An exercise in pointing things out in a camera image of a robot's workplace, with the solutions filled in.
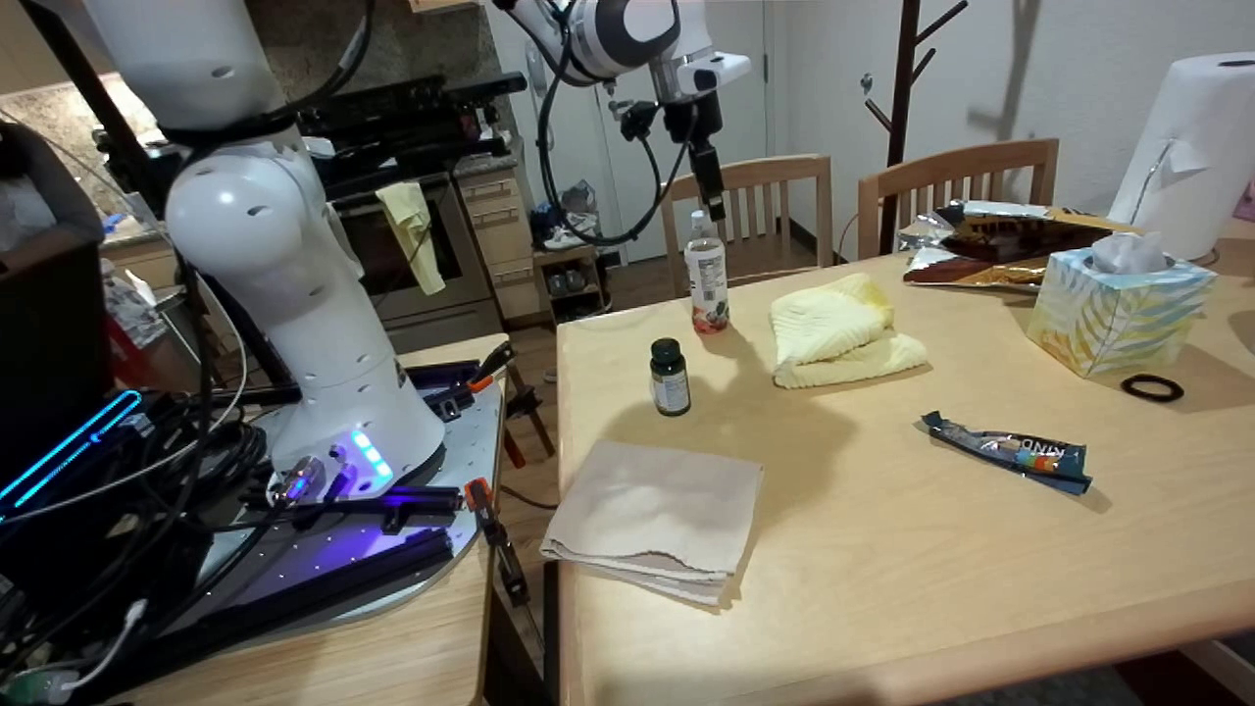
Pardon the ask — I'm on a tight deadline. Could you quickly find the black monitor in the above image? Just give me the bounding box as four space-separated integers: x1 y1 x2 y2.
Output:
0 122 112 462

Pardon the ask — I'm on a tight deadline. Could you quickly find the small green-capped bottle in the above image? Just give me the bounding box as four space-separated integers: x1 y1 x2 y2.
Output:
648 335 693 421

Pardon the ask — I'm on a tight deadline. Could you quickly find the dark blue tube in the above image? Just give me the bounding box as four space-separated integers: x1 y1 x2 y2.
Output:
918 408 1094 498

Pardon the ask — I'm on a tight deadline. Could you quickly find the white door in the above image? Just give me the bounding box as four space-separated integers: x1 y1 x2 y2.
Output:
561 0 772 268

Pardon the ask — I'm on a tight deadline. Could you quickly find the white electric water pot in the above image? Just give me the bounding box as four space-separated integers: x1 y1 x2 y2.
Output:
1107 51 1255 263

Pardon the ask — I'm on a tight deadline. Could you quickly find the silver snack bag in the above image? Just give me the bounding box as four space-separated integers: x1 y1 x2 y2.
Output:
898 210 1051 299

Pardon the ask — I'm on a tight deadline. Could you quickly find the black ring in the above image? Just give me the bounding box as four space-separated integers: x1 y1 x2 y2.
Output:
1118 369 1189 408

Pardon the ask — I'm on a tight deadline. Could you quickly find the wooden chair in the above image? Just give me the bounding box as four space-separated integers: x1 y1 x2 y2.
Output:
656 149 839 299
855 133 1061 263

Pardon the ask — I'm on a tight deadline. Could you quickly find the wooden cabinet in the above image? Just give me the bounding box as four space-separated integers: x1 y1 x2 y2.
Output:
324 149 555 336

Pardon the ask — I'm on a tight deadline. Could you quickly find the brown snack bag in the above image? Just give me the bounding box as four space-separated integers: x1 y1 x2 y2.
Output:
933 197 1136 268

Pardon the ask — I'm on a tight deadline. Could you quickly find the beige folded cloth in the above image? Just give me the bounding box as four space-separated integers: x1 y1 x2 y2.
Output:
537 439 772 617

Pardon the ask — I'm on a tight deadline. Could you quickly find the blue-lit black computer box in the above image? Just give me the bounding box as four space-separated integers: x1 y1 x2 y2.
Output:
0 383 150 523

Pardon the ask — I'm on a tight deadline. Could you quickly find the tall tea bottle white cap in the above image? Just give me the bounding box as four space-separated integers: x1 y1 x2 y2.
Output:
680 207 735 336

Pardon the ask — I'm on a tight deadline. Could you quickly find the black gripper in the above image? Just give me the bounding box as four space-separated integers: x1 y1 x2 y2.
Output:
656 94 735 226

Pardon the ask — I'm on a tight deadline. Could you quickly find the hanging yellow rag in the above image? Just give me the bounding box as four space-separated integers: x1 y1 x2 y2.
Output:
378 176 452 299

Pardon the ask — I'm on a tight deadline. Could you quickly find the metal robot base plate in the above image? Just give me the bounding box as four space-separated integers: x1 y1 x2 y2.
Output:
179 357 516 622

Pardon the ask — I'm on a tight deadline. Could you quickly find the black clamp orange handle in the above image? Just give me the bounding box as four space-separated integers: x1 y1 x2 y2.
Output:
464 475 532 609

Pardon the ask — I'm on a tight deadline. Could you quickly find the dark wooden coat rack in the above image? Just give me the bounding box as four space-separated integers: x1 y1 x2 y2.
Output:
857 0 972 259

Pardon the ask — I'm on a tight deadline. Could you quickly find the patterned tissue box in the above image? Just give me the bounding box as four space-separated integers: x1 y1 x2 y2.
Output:
1025 233 1218 383

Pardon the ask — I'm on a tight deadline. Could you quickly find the yellow cloth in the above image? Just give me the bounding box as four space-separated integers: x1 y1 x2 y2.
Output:
765 272 933 392

